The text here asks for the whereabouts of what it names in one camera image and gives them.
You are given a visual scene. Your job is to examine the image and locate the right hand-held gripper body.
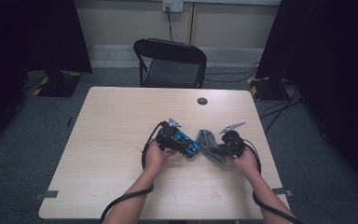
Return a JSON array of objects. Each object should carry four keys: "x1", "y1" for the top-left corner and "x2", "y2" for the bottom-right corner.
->
[{"x1": 218, "y1": 120, "x2": 247, "y2": 158}]

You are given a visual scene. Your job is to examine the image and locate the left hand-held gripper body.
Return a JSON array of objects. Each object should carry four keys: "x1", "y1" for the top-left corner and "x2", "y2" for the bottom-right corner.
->
[{"x1": 155, "y1": 117, "x2": 183, "y2": 152}]

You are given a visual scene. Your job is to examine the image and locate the blue and black toy car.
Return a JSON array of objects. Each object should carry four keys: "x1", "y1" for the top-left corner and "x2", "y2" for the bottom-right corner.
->
[{"x1": 173, "y1": 130, "x2": 201, "y2": 159}]

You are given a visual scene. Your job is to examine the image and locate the grey cloth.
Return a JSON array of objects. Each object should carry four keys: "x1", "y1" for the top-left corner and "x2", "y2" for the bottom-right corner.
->
[{"x1": 197, "y1": 129, "x2": 227, "y2": 164}]

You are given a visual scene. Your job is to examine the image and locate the person's right hand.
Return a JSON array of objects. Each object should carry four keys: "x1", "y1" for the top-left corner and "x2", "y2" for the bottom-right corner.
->
[{"x1": 227, "y1": 147, "x2": 260, "y2": 178}]

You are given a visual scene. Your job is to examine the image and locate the person's left hand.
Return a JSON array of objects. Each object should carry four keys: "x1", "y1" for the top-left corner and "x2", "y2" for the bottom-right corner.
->
[{"x1": 144, "y1": 141, "x2": 178, "y2": 175}]

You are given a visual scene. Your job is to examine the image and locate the black stand base striped tape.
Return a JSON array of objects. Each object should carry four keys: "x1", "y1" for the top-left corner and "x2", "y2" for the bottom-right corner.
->
[
  {"x1": 246, "y1": 76, "x2": 290, "y2": 102},
  {"x1": 33, "y1": 69, "x2": 83, "y2": 98}
]

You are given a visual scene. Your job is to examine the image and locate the black folding chair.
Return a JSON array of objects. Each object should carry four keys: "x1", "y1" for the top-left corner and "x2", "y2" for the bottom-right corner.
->
[{"x1": 132, "y1": 37, "x2": 208, "y2": 90}]

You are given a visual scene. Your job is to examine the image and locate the grey tape strip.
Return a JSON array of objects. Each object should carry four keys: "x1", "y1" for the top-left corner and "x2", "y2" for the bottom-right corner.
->
[
  {"x1": 273, "y1": 187, "x2": 294, "y2": 198},
  {"x1": 34, "y1": 189, "x2": 60, "y2": 201}
]

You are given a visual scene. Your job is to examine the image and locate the black curtain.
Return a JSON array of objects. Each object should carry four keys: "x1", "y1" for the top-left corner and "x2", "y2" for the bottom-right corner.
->
[
  {"x1": 0, "y1": 0, "x2": 93, "y2": 155},
  {"x1": 255, "y1": 0, "x2": 358, "y2": 200}
]

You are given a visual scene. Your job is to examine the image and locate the black floor cables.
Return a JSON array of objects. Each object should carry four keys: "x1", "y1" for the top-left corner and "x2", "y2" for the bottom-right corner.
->
[
  {"x1": 204, "y1": 61, "x2": 262, "y2": 84},
  {"x1": 259, "y1": 87, "x2": 304, "y2": 134}
]

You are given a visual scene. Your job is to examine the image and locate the right hand-held gripper black cable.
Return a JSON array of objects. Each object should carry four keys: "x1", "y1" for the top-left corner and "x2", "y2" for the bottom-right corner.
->
[{"x1": 243, "y1": 139, "x2": 302, "y2": 224}]

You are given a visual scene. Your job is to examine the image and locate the hand-held gripper black cable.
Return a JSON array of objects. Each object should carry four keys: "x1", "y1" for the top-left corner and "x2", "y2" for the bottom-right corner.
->
[
  {"x1": 243, "y1": 139, "x2": 302, "y2": 224},
  {"x1": 100, "y1": 120, "x2": 166, "y2": 224}
]

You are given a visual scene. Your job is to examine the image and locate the left hand-held gripper black cable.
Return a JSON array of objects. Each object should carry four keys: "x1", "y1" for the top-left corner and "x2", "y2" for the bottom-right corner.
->
[{"x1": 100, "y1": 120, "x2": 166, "y2": 224}]

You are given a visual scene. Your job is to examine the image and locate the black plugged wall cable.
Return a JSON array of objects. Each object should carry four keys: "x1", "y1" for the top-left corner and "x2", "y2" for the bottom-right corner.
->
[{"x1": 166, "y1": 7, "x2": 174, "y2": 42}]

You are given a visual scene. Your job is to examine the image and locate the vertical wall conduit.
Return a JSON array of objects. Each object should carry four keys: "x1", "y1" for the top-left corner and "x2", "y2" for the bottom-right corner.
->
[{"x1": 188, "y1": 2, "x2": 198, "y2": 45}]

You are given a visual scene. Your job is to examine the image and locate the white wall socket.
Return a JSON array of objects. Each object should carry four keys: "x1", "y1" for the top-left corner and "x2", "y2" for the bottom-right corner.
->
[{"x1": 162, "y1": 0, "x2": 185, "y2": 13}]

